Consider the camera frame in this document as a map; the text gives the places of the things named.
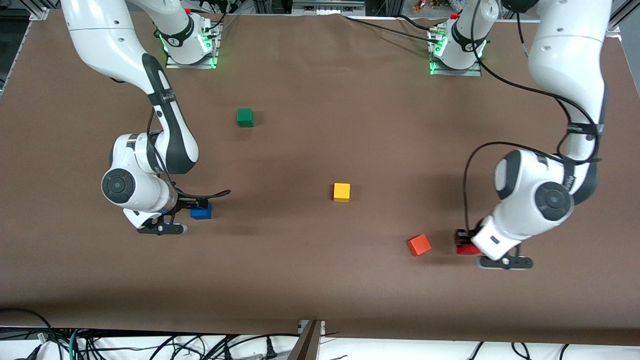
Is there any brown table cover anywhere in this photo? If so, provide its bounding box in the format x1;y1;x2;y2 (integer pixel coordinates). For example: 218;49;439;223
0;10;640;346

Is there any metal camera post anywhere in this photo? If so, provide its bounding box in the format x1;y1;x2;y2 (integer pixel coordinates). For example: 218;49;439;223
287;319;327;360

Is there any black looped cable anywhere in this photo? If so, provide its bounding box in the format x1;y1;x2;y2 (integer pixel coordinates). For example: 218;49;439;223
0;307;54;346

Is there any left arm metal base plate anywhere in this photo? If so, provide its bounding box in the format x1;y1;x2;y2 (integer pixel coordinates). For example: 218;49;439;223
429;30;483;77

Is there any silver metal box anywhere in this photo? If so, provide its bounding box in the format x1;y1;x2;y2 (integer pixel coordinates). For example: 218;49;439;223
292;0;366;16

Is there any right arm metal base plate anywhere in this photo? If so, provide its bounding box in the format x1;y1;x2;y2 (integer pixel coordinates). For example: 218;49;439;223
165;22;219;70

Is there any orange cube block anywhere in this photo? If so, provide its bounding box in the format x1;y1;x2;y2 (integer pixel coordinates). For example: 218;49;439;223
406;233;433;257

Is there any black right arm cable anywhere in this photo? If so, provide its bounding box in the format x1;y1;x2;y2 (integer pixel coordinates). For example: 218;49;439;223
146;106;232;201

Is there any black table cable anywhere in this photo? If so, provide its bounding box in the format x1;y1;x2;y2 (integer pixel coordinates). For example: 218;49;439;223
341;14;441;43
395;14;433;32

